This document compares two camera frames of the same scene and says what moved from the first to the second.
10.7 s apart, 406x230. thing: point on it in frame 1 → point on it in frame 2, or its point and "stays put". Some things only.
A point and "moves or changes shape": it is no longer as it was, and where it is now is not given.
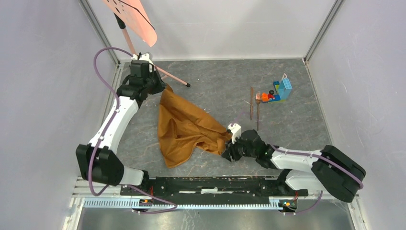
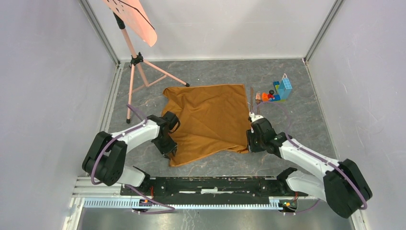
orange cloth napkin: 181,125 moves or changes shape
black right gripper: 230,149 → 250,134
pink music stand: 131,14 stays put
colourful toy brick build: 283,88 stays put
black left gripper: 161,85 → 171,148
